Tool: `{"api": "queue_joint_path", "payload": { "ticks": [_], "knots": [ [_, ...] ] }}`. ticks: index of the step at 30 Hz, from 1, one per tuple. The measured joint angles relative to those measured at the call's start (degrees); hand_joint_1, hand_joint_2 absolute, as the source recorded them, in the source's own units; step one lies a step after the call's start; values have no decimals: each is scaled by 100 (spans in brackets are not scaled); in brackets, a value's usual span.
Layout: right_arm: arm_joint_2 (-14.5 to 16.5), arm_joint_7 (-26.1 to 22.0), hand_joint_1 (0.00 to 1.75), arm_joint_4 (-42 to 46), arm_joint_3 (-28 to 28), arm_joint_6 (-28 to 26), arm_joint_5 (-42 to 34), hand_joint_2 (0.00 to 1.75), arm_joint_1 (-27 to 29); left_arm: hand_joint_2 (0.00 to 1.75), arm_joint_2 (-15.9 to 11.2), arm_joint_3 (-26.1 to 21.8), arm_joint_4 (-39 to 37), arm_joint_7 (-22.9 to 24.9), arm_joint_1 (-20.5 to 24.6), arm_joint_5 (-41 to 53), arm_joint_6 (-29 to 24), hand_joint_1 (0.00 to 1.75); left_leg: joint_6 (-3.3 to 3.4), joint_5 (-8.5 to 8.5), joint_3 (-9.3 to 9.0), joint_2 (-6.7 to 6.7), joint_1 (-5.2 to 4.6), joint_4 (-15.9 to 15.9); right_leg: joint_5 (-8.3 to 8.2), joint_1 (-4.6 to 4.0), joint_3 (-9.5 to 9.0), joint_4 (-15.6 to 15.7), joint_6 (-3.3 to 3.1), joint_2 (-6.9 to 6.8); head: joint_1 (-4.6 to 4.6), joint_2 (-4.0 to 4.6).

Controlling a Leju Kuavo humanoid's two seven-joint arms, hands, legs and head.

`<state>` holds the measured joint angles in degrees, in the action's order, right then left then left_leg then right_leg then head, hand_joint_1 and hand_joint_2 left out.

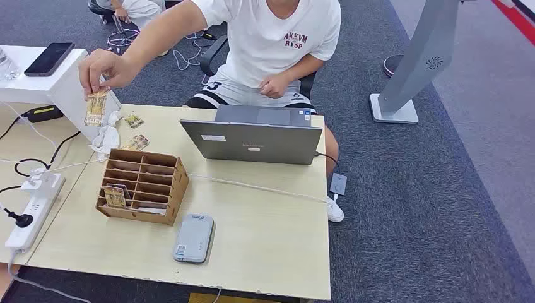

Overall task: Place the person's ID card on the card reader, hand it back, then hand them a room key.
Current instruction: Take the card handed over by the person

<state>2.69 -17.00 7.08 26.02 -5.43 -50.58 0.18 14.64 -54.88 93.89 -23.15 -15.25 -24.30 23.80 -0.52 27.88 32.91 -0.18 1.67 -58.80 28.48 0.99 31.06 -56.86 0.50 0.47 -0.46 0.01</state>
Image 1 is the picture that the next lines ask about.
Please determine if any black adapter cable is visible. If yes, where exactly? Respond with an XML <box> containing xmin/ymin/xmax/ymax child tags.
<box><xmin>0</xmin><ymin>112</ymin><xmax>30</xmax><ymax>141</ymax></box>

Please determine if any black power adapter yellow label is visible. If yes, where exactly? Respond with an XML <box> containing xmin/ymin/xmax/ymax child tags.
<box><xmin>25</xmin><ymin>105</ymin><xmax>64</xmax><ymax>124</ymax></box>

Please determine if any person's right hand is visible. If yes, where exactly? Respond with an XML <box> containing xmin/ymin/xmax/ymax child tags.
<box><xmin>78</xmin><ymin>49</ymin><xmax>137</xmax><ymax>100</ymax></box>

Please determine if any white power strip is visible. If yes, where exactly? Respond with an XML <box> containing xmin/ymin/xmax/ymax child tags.
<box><xmin>4</xmin><ymin>172</ymin><xmax>66</xmax><ymax>253</ymax></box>

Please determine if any thin white cable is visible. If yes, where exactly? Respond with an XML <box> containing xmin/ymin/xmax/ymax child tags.
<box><xmin>0</xmin><ymin>100</ymin><xmax>57</xmax><ymax>149</ymax></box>

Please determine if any dark blue card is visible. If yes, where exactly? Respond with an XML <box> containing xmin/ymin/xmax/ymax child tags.
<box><xmin>106</xmin><ymin>183</ymin><xmax>132</xmax><ymax>206</ymax></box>

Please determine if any long white cable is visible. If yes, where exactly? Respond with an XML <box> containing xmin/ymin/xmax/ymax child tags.
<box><xmin>187</xmin><ymin>172</ymin><xmax>339</xmax><ymax>206</ymax></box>

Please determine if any looped black cable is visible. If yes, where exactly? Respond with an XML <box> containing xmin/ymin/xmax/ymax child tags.
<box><xmin>13</xmin><ymin>131</ymin><xmax>81</xmax><ymax>178</ymax></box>

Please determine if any seated background person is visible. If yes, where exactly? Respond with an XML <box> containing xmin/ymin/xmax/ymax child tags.
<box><xmin>95</xmin><ymin>0</ymin><xmax>170</xmax><ymax>57</ymax></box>

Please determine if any black office chair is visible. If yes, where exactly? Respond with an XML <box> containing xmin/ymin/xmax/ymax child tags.
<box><xmin>199</xmin><ymin>34</ymin><xmax>317</xmax><ymax>100</ymax></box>

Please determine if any wooden card holder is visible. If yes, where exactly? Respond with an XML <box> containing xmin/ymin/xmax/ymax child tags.
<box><xmin>95</xmin><ymin>148</ymin><xmax>190</xmax><ymax>227</ymax></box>

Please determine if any white charger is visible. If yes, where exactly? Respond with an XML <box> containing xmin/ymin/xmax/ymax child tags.
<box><xmin>21</xmin><ymin>168</ymin><xmax>59</xmax><ymax>193</ymax></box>

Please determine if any grey laptop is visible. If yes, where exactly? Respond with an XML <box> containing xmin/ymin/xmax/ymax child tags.
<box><xmin>179</xmin><ymin>104</ymin><xmax>324</xmax><ymax>166</ymax></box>

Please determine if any clear water bottle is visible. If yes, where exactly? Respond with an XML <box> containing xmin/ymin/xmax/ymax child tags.
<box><xmin>0</xmin><ymin>47</ymin><xmax>21</xmax><ymax>81</ymax></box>

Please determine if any chrome base stool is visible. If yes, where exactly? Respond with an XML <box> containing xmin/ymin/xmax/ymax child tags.
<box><xmin>88</xmin><ymin>0</ymin><xmax>141</xmax><ymax>54</ymax></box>

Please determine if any white floor cable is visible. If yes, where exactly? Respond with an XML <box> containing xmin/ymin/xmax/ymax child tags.
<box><xmin>172</xmin><ymin>31</ymin><xmax>210</xmax><ymax>86</ymax></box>

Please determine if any grey kiosk stand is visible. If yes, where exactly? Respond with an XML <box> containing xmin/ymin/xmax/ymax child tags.
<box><xmin>369</xmin><ymin>0</ymin><xmax>461</xmax><ymax>125</ymax></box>

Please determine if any grey usb hub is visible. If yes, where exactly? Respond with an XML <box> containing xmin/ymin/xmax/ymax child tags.
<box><xmin>329</xmin><ymin>172</ymin><xmax>348</xmax><ymax>196</ymax></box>

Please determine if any black plug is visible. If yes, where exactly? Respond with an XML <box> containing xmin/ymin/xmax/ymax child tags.
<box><xmin>3</xmin><ymin>208</ymin><xmax>34</xmax><ymax>229</ymax></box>

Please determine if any person's left hand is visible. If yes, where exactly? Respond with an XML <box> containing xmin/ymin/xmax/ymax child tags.
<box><xmin>257</xmin><ymin>73</ymin><xmax>293</xmax><ymax>100</ymax></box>

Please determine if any crumpled white tissue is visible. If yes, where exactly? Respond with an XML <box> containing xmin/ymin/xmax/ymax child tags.
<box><xmin>88</xmin><ymin>110</ymin><xmax>122</xmax><ymax>162</ymax></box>

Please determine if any white desk stand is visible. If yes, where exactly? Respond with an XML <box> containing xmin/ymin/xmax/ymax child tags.
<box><xmin>0</xmin><ymin>45</ymin><xmax>122</xmax><ymax>142</ymax></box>

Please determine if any black laptop cable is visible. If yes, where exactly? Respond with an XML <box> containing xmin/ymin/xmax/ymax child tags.
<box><xmin>314</xmin><ymin>151</ymin><xmax>341</xmax><ymax>174</ymax></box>

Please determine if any black round base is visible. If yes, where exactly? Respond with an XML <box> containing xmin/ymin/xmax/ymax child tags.
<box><xmin>383</xmin><ymin>54</ymin><xmax>405</xmax><ymax>79</ymax></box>

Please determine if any white charger cable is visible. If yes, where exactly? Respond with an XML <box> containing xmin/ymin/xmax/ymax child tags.
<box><xmin>0</xmin><ymin>157</ymin><xmax>105</xmax><ymax>173</ymax></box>

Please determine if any grey power strip cord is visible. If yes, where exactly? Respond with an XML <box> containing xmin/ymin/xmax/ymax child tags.
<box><xmin>6</xmin><ymin>250</ymin><xmax>91</xmax><ymax>303</ymax></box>

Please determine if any black smartphone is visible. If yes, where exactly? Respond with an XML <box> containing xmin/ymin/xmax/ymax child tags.
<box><xmin>23</xmin><ymin>42</ymin><xmax>76</xmax><ymax>78</ymax></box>

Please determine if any yellow wooden board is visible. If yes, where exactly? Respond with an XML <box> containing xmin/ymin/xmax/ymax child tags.
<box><xmin>188</xmin><ymin>292</ymin><xmax>289</xmax><ymax>303</ymax></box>

